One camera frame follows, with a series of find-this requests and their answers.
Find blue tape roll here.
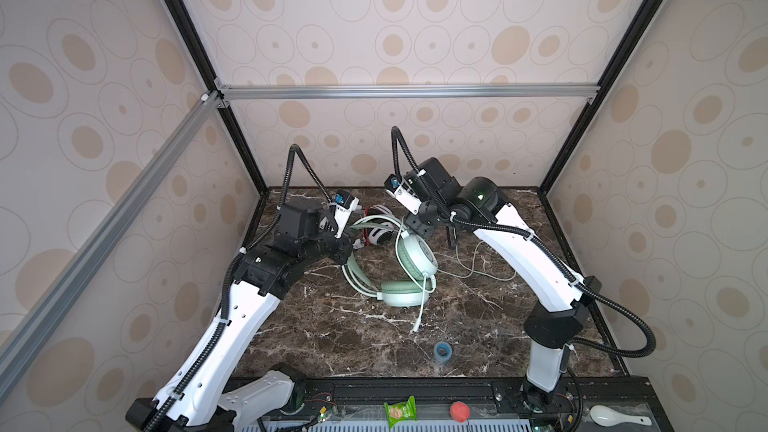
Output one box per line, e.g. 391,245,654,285
433,341,453,364

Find white ceramic spoon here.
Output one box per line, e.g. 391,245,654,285
589,405,652,427

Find green snack packet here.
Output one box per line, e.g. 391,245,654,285
384,395,418,429

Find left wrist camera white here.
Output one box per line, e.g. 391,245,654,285
334,189,359,238

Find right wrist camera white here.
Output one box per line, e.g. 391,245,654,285
384,174,422,215

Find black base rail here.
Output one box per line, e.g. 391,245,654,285
225,376,673,431

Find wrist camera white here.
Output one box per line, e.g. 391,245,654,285
334,189,359,238
384,174,422,215

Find black white headphones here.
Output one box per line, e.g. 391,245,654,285
353,204,399,250

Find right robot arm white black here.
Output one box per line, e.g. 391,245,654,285
385,127,657,411

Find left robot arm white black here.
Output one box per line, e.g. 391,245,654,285
126,191,357,431

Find diagonal aluminium frame bar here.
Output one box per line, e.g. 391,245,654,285
1,90,223,401

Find horizontal aluminium frame bar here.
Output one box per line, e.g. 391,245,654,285
203,82,600,103

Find red ball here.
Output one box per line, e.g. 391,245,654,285
449,401,471,424

